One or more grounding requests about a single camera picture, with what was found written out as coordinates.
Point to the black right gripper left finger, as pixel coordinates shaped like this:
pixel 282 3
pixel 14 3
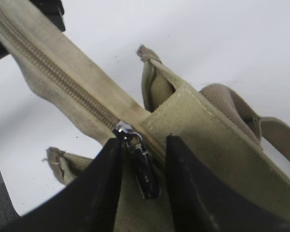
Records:
pixel 87 204

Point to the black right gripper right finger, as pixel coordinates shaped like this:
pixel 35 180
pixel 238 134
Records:
pixel 200 202

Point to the silver zipper pull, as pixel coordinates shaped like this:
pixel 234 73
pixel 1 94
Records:
pixel 140 158

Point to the yellow canvas bag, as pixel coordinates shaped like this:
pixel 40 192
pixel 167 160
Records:
pixel 216 124

